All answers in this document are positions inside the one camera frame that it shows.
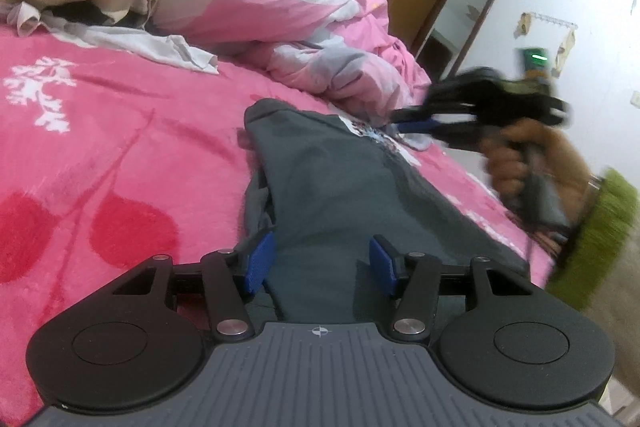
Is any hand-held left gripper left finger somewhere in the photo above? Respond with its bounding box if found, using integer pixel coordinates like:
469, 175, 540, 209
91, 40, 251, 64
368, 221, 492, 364
114, 231, 277, 342

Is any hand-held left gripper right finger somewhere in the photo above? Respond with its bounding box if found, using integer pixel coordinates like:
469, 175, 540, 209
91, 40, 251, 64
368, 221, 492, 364
369, 234, 532, 342

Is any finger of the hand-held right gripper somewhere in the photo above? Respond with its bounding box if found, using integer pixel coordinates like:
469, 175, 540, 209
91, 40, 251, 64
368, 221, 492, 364
399, 118, 482, 144
390, 104, 453, 124

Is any dark grey shirt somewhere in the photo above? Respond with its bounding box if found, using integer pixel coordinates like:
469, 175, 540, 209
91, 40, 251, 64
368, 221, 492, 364
242, 98, 532, 324

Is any person's right forearm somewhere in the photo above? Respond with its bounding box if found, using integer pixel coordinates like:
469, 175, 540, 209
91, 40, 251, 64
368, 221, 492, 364
544, 167, 640, 408

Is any person's right hand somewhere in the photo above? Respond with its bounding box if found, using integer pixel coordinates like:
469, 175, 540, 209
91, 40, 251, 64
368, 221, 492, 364
481, 117, 601, 228

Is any pink and white quilt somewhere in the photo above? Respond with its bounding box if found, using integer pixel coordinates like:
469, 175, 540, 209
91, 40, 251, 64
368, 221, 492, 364
149, 0, 432, 120

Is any pink flower-print blanket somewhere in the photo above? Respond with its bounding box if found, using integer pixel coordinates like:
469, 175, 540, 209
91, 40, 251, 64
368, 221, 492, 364
0, 21, 553, 410

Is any white cloth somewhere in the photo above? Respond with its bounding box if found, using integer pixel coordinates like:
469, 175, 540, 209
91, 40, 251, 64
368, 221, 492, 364
9, 1, 221, 76

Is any dark cloth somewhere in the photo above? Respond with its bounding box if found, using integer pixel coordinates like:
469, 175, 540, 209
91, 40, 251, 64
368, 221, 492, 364
44, 1, 148, 28

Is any wall hook rack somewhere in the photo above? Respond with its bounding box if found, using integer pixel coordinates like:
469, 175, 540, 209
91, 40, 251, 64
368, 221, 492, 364
516, 11, 579, 76

